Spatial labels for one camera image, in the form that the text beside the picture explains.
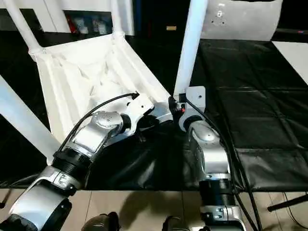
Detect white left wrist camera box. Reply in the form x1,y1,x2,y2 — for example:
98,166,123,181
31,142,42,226
123,94,155,138

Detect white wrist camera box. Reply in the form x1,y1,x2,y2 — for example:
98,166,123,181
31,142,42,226
123,94,155,138
185,86,206,118

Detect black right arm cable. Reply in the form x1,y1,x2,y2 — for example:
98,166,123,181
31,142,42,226
185,99,263,231

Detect dark robot foot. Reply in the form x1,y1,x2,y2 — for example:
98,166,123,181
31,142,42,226
81,212,121,231
161,216,191,231

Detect white glass-door cabinet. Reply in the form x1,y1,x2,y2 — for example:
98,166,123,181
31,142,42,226
0,0,135,35

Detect white plastic table leg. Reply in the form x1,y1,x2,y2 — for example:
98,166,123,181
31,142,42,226
172,0,208,99
2,0,45,54
110,0,126,38
0,75,61,164

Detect thin floor cable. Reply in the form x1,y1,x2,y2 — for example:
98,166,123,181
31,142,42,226
284,192,308,229

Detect black stand leg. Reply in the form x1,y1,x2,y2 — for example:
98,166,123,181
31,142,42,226
267,193,308,212
0,190,11,208

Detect light grey cushion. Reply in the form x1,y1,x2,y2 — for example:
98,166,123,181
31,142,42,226
200,0,283,41

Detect black work mat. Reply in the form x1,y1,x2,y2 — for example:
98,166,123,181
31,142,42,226
0,29,308,192

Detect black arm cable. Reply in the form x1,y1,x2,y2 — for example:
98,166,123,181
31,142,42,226
58,91,140,154
185,99,263,231

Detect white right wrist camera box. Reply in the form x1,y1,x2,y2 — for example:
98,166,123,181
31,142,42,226
185,86,206,118

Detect dark right robot foot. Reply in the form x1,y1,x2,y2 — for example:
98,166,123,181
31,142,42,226
161,216,191,231

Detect black cabinet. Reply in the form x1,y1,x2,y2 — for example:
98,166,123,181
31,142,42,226
134,0,193,39

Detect white flat board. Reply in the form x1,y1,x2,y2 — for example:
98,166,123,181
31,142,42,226
272,41,308,85

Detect dark left robot foot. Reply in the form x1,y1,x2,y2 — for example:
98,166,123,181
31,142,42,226
81,212,121,231

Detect white plastic table top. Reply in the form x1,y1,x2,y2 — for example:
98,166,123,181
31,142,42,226
29,31,175,164

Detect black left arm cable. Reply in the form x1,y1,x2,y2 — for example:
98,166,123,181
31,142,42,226
58,91,140,154

